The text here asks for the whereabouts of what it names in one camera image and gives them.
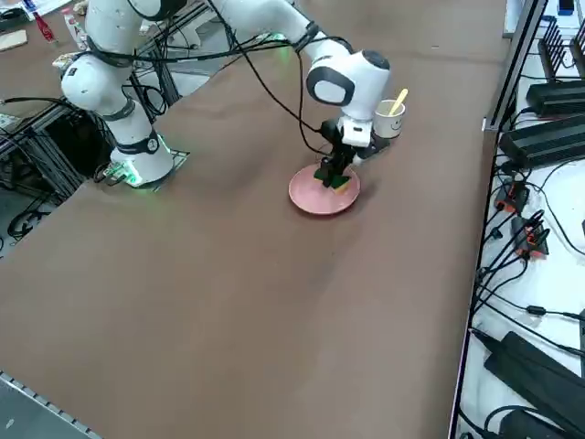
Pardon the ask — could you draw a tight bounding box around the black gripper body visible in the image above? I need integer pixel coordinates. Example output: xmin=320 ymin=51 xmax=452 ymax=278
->
xmin=319 ymin=119 xmax=367 ymax=163

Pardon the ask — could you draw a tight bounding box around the green and yellow sponge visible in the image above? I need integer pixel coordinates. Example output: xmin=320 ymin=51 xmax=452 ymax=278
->
xmin=313 ymin=167 xmax=352 ymax=194

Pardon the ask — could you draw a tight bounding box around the pink plate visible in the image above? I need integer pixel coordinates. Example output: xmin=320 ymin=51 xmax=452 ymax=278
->
xmin=287 ymin=163 xmax=362 ymax=216

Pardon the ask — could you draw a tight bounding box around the white mug with smiley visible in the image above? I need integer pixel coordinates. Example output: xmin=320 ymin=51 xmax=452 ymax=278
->
xmin=374 ymin=99 xmax=407 ymax=140

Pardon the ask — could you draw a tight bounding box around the yellow spoon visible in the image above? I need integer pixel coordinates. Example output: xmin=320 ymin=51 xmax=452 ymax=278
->
xmin=388 ymin=88 xmax=410 ymax=116

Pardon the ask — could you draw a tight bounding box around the orange black connector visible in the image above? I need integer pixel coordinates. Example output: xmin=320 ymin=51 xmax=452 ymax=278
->
xmin=495 ymin=179 xmax=531 ymax=214
xmin=510 ymin=210 xmax=550 ymax=260

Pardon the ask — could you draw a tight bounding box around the large black power supply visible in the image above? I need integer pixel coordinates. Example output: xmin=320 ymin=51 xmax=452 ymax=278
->
xmin=498 ymin=112 xmax=585 ymax=169

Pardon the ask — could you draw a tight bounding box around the small black power supply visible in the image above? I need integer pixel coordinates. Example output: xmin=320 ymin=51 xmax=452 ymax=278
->
xmin=526 ymin=80 xmax=585 ymax=118

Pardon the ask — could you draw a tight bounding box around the black slotted rack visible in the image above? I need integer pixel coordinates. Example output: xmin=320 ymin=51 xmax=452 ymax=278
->
xmin=537 ymin=16 xmax=585 ymax=84

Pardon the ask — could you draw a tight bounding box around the white side bench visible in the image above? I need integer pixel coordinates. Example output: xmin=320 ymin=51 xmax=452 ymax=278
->
xmin=450 ymin=0 xmax=585 ymax=439

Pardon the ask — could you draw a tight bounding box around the long black power adapter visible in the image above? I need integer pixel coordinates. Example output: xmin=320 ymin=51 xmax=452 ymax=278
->
xmin=483 ymin=330 xmax=585 ymax=439

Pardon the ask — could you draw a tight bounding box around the white bottle red print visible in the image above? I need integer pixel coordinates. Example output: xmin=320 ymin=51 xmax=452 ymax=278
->
xmin=62 ymin=6 xmax=89 ymax=50

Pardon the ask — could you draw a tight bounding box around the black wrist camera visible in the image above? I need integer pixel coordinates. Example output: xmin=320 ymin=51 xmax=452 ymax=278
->
xmin=358 ymin=135 xmax=392 ymax=161

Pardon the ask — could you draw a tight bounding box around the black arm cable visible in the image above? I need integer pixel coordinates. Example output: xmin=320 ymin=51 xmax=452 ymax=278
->
xmin=86 ymin=0 xmax=342 ymax=161

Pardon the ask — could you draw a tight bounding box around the aluminium frame post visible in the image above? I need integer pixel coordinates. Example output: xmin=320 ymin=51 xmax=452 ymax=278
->
xmin=483 ymin=0 xmax=549 ymax=133

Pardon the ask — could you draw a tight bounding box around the black cable with ferrite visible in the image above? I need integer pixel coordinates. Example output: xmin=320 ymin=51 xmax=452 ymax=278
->
xmin=470 ymin=304 xmax=585 ymax=321

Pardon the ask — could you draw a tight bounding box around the black metal frame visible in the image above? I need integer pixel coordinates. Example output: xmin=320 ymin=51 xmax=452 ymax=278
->
xmin=0 ymin=98 xmax=115 ymax=207

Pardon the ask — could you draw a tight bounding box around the aluminium table rail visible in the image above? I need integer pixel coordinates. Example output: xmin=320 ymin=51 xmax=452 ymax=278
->
xmin=0 ymin=369 xmax=102 ymax=439

